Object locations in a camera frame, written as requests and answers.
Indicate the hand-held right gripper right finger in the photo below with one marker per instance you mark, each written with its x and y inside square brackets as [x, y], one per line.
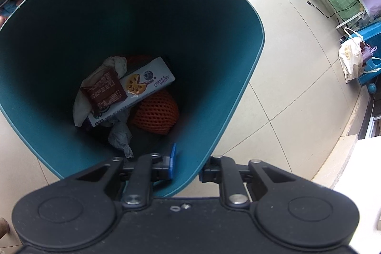
[208, 173]

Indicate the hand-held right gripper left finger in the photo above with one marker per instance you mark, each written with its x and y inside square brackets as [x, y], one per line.
[172, 163]

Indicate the orange-red foam fruit net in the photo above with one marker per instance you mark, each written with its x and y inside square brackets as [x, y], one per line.
[157, 114]

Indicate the grey wrapper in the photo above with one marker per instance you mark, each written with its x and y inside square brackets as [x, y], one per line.
[120, 135]

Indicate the white printed carton box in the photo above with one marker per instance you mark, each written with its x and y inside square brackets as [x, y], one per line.
[151, 78]

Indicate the brown snack packet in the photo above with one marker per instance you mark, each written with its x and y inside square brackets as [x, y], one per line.
[104, 90]

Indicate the white paper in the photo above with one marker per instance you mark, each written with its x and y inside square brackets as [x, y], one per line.
[117, 63]

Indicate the teal plastic trash bin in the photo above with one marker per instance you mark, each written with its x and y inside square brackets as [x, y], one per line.
[193, 33]

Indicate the sliding door track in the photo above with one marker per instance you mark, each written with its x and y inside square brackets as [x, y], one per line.
[370, 120]

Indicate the brown wooden object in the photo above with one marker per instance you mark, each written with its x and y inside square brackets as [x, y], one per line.
[3, 228]

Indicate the white tote bag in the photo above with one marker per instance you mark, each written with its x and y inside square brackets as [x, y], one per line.
[351, 59]

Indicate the blue plastic crate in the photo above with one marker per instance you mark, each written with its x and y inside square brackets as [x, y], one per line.
[373, 33]

